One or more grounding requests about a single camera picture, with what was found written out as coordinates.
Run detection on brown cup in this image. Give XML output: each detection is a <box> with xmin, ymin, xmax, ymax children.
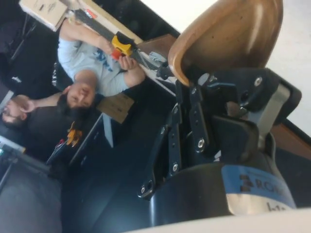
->
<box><xmin>168</xmin><ymin>0</ymin><xmax>284</xmax><ymax>87</ymax></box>

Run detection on orange hand tool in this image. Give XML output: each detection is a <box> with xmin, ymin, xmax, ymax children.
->
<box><xmin>66</xmin><ymin>121</ymin><xmax>84</xmax><ymax>148</ymax></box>

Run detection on brown cardboard piece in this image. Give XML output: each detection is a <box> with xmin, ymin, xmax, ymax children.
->
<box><xmin>96</xmin><ymin>94</ymin><xmax>135</xmax><ymax>124</ymax></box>

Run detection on cardboard box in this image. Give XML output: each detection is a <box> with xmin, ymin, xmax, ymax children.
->
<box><xmin>18</xmin><ymin>0</ymin><xmax>69</xmax><ymax>32</ymax></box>

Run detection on person in black shirt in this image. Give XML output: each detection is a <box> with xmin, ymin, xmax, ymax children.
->
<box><xmin>0</xmin><ymin>94</ymin><xmax>75</xmax><ymax>162</ymax></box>

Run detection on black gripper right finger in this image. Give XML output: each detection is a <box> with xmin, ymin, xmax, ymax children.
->
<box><xmin>197</xmin><ymin>67</ymin><xmax>302</xmax><ymax>156</ymax></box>

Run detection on person in pale blue shirt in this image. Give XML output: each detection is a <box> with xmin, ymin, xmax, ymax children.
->
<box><xmin>56</xmin><ymin>23</ymin><xmax>147</xmax><ymax>117</ymax></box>

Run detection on yellow and black bar clamp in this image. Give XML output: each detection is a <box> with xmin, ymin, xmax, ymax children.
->
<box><xmin>72</xmin><ymin>8</ymin><xmax>156</xmax><ymax>71</ymax></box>

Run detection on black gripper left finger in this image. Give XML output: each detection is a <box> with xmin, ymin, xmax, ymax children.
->
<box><xmin>138</xmin><ymin>80</ymin><xmax>210</xmax><ymax>201</ymax></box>

